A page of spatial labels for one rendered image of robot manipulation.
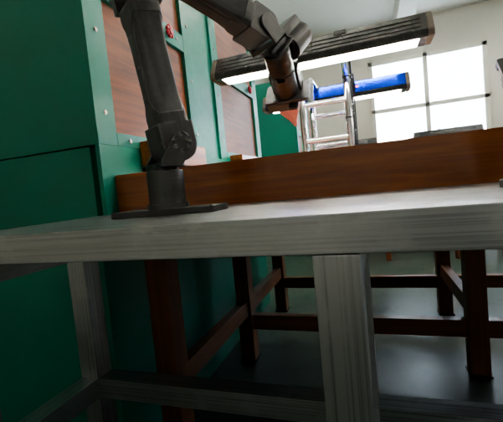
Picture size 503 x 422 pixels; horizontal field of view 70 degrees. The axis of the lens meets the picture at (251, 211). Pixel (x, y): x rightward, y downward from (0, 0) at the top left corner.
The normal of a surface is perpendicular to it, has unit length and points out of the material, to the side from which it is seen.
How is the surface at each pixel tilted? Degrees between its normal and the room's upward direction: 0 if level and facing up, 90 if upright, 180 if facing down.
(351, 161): 90
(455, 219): 90
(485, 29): 90
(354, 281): 90
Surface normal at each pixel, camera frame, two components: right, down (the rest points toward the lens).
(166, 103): 0.47, -0.17
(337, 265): -0.32, 0.09
